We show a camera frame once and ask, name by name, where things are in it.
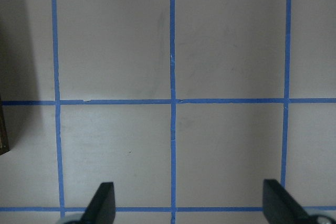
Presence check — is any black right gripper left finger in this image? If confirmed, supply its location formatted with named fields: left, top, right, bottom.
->
left=79, top=182, right=116, bottom=224

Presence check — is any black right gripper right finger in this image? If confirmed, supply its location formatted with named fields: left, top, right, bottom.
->
left=262, top=179, right=316, bottom=224

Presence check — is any dark wooden drawer cabinet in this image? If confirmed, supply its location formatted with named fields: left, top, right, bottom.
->
left=0, top=101, right=10, bottom=155

